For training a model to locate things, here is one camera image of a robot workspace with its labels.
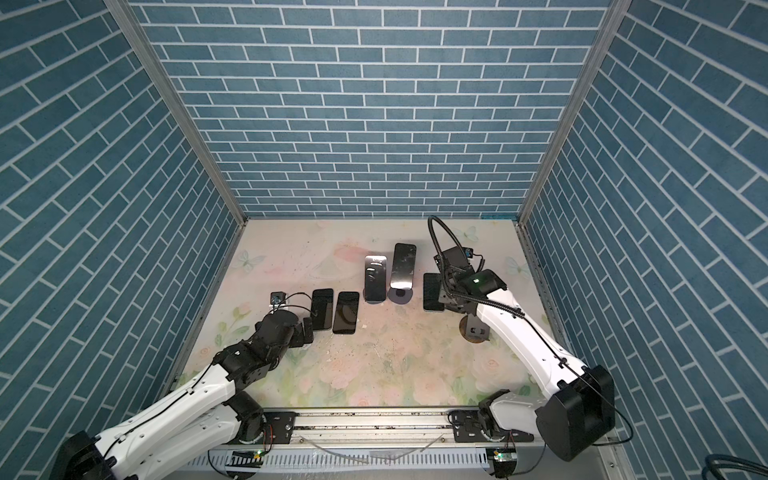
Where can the black mounting plate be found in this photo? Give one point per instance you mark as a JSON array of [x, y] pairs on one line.
[[279, 427], [471, 426]]

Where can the white vented cable duct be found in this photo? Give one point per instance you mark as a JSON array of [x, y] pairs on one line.
[[315, 460]]

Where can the black phone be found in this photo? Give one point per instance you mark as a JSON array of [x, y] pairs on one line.
[[322, 308], [346, 313], [403, 266], [431, 293]]

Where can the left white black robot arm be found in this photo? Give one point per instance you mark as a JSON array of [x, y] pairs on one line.
[[211, 409]]

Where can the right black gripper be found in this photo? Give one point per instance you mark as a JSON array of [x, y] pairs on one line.
[[444, 291]]

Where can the purple-edged phone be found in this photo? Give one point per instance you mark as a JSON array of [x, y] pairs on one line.
[[375, 282]]

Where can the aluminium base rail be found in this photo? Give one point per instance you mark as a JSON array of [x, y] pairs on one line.
[[398, 428]]

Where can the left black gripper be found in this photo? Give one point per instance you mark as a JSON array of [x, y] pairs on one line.
[[301, 338]]

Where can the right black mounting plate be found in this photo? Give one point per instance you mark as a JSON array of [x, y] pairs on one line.
[[471, 426]]

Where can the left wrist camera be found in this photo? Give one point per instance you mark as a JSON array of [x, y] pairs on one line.
[[277, 299]]

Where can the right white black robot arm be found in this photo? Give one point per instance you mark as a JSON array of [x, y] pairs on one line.
[[579, 406]]

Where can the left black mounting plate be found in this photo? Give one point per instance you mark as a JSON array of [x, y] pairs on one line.
[[279, 427]]

